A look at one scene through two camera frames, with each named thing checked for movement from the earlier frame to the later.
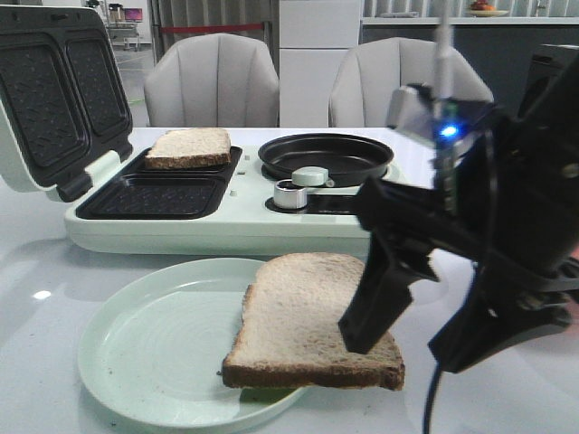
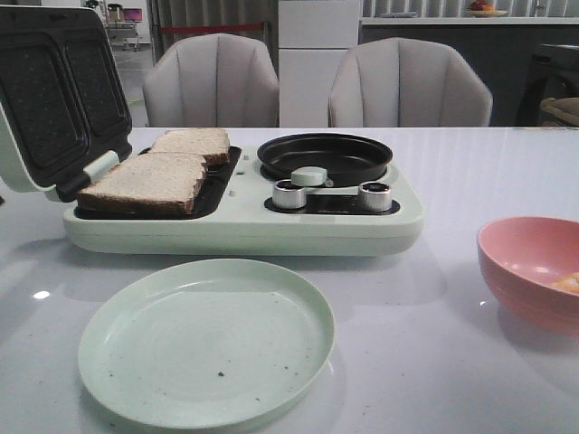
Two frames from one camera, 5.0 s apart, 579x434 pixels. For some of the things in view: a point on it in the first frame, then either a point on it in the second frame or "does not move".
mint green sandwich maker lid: [62, 103] does not move
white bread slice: [190, 147] does not move
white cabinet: [315, 38] does not move
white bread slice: [289, 333] → [153, 183]
